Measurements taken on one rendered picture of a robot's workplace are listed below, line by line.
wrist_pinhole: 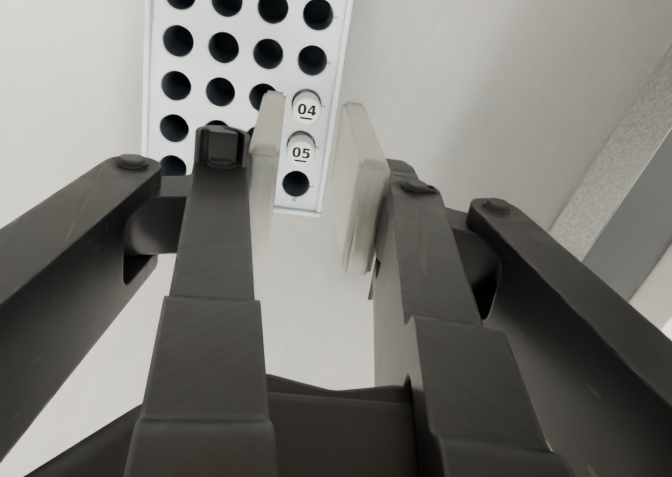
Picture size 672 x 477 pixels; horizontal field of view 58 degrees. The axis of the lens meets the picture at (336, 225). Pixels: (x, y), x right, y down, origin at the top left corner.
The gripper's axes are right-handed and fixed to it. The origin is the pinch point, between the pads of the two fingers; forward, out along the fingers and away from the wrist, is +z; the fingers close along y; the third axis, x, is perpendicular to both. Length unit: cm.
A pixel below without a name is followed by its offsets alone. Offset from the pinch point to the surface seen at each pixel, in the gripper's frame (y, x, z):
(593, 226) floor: 62, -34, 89
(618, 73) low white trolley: 15.4, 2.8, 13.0
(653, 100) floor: 65, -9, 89
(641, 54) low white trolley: 16.3, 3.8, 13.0
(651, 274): 12.9, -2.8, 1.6
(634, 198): 13.2, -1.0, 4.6
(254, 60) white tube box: -2.5, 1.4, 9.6
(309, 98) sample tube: 0.0, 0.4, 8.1
